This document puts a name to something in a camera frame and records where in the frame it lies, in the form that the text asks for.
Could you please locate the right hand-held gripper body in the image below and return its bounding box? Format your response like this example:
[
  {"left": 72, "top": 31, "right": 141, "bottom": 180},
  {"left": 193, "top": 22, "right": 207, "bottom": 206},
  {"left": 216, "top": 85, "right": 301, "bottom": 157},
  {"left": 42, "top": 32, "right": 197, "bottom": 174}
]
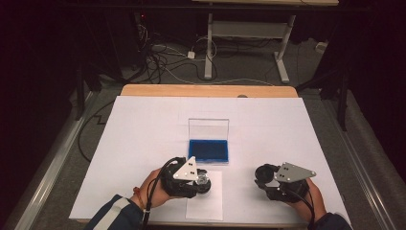
[{"left": 263, "top": 161, "right": 318, "bottom": 203}]

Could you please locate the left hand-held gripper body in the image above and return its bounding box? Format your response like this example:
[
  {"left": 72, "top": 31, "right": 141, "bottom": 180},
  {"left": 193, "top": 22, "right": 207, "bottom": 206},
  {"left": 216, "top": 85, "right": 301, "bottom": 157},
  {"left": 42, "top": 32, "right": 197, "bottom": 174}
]
[{"left": 160, "top": 155, "right": 209, "bottom": 199}]

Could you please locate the black stamp with clear handle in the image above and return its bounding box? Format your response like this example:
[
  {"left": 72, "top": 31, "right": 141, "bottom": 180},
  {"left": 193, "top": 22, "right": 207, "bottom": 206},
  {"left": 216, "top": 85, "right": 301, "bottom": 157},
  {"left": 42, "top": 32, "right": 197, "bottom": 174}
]
[{"left": 193, "top": 172, "right": 213, "bottom": 196}]

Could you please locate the person's right hand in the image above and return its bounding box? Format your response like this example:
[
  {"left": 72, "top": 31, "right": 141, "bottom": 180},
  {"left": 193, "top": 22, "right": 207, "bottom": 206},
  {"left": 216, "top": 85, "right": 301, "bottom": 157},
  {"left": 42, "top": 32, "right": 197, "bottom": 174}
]
[{"left": 287, "top": 177, "right": 327, "bottom": 223}]

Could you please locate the person's left hand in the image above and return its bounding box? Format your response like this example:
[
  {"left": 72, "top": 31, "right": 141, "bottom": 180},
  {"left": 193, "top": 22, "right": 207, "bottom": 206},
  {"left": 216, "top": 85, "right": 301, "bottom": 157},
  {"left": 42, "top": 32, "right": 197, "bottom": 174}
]
[{"left": 138, "top": 168, "right": 175, "bottom": 209}]

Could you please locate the blue ink pad clear case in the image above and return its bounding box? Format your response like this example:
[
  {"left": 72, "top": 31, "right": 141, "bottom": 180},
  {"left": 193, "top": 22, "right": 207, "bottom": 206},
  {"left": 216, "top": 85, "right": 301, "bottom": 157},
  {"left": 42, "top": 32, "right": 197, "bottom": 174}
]
[{"left": 187, "top": 118, "right": 231, "bottom": 165}]

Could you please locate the white paper sheet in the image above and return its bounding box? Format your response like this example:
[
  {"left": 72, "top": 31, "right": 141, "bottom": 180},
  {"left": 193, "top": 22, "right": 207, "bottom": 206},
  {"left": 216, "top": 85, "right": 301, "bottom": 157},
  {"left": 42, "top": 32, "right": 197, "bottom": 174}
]
[{"left": 185, "top": 169, "right": 225, "bottom": 221}]

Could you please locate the white table cover sheet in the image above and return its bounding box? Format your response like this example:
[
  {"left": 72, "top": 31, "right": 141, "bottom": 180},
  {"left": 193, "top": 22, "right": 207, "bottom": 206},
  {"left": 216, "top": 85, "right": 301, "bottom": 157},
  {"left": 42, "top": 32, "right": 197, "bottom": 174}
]
[{"left": 68, "top": 95, "right": 350, "bottom": 225}]

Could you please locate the wooden table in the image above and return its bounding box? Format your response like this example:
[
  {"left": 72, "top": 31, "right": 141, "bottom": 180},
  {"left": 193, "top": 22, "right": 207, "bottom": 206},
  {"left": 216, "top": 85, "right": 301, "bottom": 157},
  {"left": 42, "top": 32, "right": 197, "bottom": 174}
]
[{"left": 76, "top": 83, "right": 309, "bottom": 230}]

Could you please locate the black metal stand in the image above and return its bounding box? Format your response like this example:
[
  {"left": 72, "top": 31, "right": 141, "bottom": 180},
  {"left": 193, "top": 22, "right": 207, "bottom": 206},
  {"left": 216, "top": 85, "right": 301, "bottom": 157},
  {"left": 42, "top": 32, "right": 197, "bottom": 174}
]
[
  {"left": 295, "top": 61, "right": 351, "bottom": 132},
  {"left": 74, "top": 61, "right": 103, "bottom": 122}
]

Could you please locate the white power strip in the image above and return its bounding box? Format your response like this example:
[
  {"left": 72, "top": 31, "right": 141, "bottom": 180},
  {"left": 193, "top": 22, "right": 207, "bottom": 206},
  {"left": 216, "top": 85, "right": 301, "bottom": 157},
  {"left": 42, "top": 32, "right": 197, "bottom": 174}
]
[{"left": 314, "top": 40, "right": 329, "bottom": 55}]

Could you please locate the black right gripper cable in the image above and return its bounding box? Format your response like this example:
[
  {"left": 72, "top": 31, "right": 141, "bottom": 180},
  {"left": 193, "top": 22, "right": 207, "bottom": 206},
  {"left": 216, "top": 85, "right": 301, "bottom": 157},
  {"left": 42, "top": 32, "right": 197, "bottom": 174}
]
[{"left": 280, "top": 186, "right": 318, "bottom": 230}]

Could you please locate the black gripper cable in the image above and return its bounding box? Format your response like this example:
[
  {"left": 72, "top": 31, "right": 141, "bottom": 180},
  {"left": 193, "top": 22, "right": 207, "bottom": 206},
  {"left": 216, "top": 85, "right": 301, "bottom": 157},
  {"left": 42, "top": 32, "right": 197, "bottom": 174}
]
[
  {"left": 140, "top": 155, "right": 180, "bottom": 230},
  {"left": 280, "top": 186, "right": 318, "bottom": 230}
]

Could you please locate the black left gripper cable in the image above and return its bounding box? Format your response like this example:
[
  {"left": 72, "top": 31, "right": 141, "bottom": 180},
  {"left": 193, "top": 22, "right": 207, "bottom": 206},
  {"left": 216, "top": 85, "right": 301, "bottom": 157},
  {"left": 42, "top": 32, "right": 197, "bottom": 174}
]
[{"left": 140, "top": 155, "right": 180, "bottom": 230}]

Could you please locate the aluminium rail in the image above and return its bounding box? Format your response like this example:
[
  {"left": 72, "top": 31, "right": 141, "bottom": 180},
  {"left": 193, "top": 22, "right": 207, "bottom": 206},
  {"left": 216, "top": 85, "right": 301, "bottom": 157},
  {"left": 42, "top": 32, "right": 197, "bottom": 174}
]
[
  {"left": 320, "top": 97, "right": 398, "bottom": 230},
  {"left": 12, "top": 90, "right": 99, "bottom": 230}
]

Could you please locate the white floor cable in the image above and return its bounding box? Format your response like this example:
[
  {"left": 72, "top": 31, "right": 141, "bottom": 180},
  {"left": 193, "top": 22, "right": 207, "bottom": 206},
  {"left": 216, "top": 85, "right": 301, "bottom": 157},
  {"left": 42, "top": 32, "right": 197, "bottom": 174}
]
[{"left": 164, "top": 65, "right": 276, "bottom": 87}]

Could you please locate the black floor cable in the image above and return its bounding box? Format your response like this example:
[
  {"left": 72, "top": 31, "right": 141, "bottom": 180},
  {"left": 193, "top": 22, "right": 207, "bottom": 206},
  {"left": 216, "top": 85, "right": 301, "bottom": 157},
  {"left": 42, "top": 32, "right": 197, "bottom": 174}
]
[{"left": 77, "top": 100, "right": 117, "bottom": 163}]

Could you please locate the tangle of black cables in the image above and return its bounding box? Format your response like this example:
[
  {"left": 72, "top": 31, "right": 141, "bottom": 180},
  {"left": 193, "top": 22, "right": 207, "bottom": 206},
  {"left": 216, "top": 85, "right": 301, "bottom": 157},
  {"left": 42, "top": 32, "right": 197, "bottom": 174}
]
[{"left": 132, "top": 12, "right": 219, "bottom": 85}]

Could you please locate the white metal-frame desk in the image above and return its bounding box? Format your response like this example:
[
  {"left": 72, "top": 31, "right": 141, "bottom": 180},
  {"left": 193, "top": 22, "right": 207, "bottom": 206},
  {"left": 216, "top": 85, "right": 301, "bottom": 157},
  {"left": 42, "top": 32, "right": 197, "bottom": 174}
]
[{"left": 191, "top": 0, "right": 340, "bottom": 84}]

